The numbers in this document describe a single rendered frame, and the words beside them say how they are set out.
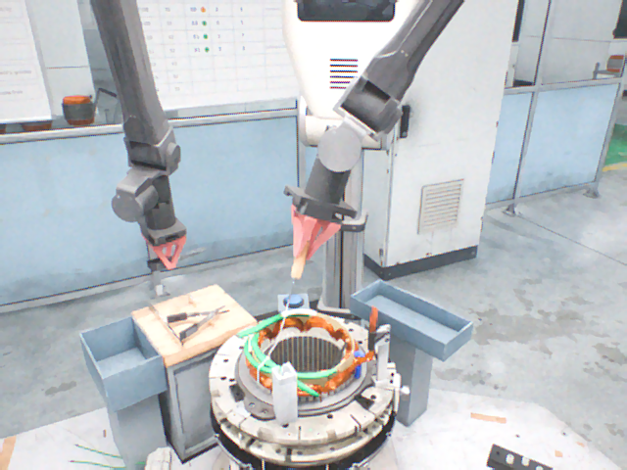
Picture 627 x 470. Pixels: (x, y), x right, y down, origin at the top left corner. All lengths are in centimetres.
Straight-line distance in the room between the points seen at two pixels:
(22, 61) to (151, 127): 199
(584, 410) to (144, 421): 203
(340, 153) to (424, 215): 262
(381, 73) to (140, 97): 38
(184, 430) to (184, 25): 220
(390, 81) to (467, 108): 255
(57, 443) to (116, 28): 90
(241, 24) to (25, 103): 115
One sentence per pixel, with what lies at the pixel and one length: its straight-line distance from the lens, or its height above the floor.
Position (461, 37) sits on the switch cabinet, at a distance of 311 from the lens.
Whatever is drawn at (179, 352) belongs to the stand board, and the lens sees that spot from 101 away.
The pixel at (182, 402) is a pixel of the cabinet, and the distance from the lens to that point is 109.
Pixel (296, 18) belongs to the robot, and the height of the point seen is 163.
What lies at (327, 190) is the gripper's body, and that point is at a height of 142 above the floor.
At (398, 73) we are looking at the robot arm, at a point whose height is 158.
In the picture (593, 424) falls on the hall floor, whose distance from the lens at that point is 262.
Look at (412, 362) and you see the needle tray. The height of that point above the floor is 97.
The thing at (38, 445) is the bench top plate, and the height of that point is 78.
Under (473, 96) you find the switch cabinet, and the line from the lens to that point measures 325.
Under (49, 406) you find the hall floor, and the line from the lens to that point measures 269.
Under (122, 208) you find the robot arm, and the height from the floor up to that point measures 135.
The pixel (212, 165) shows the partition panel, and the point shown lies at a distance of 309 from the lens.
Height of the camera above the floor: 167
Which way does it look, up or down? 26 degrees down
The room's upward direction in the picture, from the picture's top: straight up
